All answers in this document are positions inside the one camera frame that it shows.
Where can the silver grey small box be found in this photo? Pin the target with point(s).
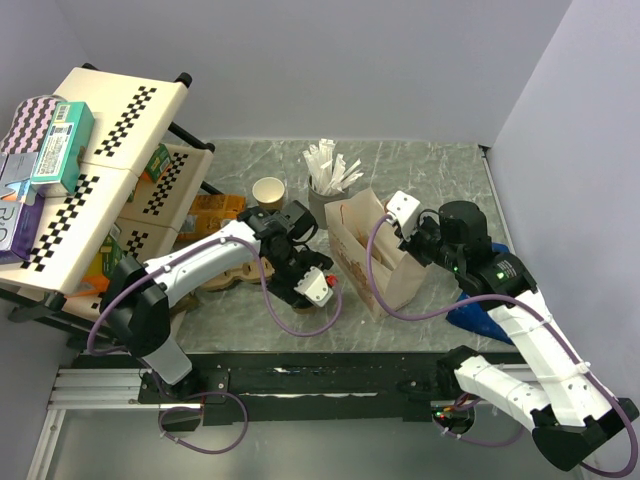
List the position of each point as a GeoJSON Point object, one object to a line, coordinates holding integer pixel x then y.
{"type": "Point", "coordinates": [16, 172]}

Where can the purple product box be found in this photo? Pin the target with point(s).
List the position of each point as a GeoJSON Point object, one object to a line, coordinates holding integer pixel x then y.
{"type": "Point", "coordinates": [19, 225]}

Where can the teal cardboard box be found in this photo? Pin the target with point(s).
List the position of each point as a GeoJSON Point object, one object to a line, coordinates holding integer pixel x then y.
{"type": "Point", "coordinates": [57, 169]}

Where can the brown paper takeout bag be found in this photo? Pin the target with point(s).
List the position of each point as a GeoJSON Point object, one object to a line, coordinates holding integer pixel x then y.
{"type": "Point", "coordinates": [397, 275]}

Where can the blue chips bag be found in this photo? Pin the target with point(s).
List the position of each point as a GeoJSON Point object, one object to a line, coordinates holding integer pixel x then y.
{"type": "Point", "coordinates": [474, 319]}

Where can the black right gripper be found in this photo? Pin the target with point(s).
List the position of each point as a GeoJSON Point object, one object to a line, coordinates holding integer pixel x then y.
{"type": "Point", "coordinates": [410, 244]}

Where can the orange snack bag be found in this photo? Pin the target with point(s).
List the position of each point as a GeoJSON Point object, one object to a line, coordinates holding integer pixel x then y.
{"type": "Point", "coordinates": [208, 214]}

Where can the green box middle shelf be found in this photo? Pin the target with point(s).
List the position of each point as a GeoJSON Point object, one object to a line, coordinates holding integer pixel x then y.
{"type": "Point", "coordinates": [157, 165]}

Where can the cardboard cup carrier tray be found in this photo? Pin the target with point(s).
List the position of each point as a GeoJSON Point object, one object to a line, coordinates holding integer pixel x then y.
{"type": "Point", "coordinates": [247, 273]}

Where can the grey straw holder cup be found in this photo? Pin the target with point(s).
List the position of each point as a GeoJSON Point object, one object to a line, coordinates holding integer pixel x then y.
{"type": "Point", "coordinates": [316, 205]}

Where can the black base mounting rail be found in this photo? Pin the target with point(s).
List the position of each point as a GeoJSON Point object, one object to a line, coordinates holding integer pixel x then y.
{"type": "Point", "coordinates": [311, 386]}

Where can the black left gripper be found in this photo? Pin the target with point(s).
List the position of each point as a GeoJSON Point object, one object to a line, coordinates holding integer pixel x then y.
{"type": "Point", "coordinates": [279, 284]}

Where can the paper coffee cup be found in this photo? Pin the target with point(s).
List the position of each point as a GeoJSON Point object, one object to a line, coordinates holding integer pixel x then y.
{"type": "Point", "coordinates": [269, 193]}
{"type": "Point", "coordinates": [303, 306]}

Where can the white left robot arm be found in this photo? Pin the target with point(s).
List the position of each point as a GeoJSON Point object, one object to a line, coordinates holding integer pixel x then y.
{"type": "Point", "coordinates": [140, 295]}

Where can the pink wavy patterned can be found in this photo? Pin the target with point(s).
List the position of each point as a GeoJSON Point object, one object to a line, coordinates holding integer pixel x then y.
{"type": "Point", "coordinates": [30, 124]}

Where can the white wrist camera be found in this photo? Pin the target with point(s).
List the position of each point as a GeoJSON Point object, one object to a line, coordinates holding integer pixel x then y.
{"type": "Point", "coordinates": [404, 212]}
{"type": "Point", "coordinates": [314, 287]}

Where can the cream checkered shelf rack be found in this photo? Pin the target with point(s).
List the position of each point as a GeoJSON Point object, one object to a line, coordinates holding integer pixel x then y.
{"type": "Point", "coordinates": [133, 116]}

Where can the green orange box lower shelf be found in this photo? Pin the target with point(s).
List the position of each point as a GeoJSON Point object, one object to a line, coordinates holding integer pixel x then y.
{"type": "Point", "coordinates": [97, 277]}

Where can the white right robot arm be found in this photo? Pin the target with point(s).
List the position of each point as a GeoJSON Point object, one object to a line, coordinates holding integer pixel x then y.
{"type": "Point", "coordinates": [569, 413]}

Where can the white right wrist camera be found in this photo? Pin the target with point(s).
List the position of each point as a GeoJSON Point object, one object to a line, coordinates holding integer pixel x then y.
{"type": "Point", "coordinates": [404, 212]}

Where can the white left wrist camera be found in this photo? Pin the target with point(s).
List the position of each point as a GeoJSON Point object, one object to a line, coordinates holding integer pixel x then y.
{"type": "Point", "coordinates": [314, 287]}

